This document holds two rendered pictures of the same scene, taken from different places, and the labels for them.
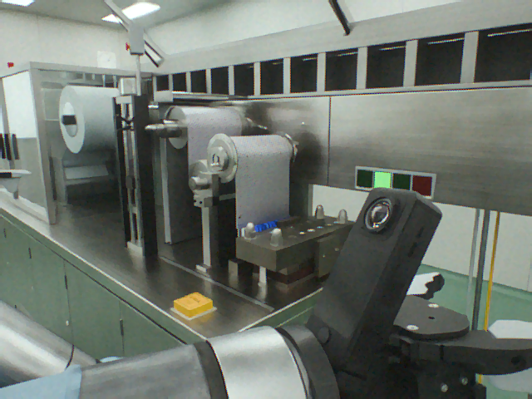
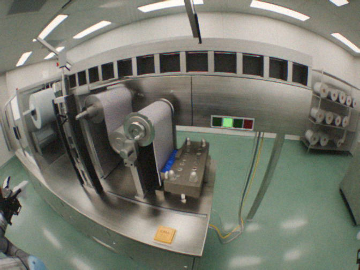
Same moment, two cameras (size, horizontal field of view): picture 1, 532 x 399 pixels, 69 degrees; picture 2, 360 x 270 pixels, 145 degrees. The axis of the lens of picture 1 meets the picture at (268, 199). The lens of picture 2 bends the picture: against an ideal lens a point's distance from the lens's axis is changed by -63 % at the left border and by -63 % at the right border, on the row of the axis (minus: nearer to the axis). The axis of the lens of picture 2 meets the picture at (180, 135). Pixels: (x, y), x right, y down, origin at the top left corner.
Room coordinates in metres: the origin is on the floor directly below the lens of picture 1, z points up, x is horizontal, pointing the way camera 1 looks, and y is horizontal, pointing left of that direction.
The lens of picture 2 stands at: (0.61, 0.26, 1.48)
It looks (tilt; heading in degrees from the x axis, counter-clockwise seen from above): 25 degrees down; 332
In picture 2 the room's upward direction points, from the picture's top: 2 degrees counter-clockwise
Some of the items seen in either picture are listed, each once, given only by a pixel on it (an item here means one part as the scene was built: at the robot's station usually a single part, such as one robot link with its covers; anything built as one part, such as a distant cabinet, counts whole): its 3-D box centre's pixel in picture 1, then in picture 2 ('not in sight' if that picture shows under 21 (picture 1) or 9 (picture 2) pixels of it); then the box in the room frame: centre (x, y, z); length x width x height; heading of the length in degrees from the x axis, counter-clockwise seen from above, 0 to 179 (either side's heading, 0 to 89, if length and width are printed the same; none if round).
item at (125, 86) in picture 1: (135, 87); (60, 85); (1.75, 0.58, 1.50); 0.14 x 0.14 x 0.06
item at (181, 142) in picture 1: (206, 127); (109, 103); (1.44, 0.23, 1.33); 0.25 x 0.14 x 0.14; 136
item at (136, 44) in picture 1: (134, 40); (61, 59); (1.58, 0.51, 1.66); 0.07 x 0.07 x 0.10; 23
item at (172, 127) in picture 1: (169, 128); (89, 111); (1.33, 0.33, 1.33); 0.06 x 0.06 x 0.06; 46
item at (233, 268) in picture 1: (265, 256); (168, 175); (1.22, 0.01, 0.92); 0.28 x 0.04 x 0.04; 136
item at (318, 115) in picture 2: not in sight; (335, 115); (0.52, -3.83, 0.92); 1.83 x 0.53 x 1.85; 46
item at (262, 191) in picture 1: (263, 193); (164, 143); (1.21, 0.01, 1.13); 0.23 x 0.01 x 0.18; 136
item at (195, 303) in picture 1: (193, 304); (164, 234); (0.89, 0.19, 0.91); 0.07 x 0.07 x 0.02; 46
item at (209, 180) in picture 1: (206, 222); (135, 172); (1.17, 0.19, 1.05); 0.06 x 0.05 x 0.31; 136
